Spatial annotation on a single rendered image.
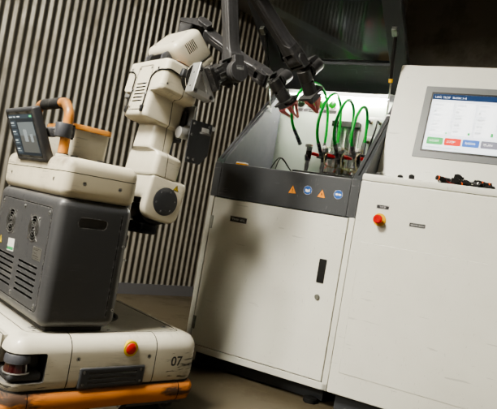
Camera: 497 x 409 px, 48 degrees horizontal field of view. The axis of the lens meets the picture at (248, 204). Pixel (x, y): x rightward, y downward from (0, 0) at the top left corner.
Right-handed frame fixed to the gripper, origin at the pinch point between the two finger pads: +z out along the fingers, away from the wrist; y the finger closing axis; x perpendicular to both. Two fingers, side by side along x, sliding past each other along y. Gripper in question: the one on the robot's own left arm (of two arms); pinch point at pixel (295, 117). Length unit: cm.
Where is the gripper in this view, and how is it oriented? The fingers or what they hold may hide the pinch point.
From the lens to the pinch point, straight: 263.4
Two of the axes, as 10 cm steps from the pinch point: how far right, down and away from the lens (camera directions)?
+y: -6.5, 1.3, 7.5
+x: -5.6, 5.9, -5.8
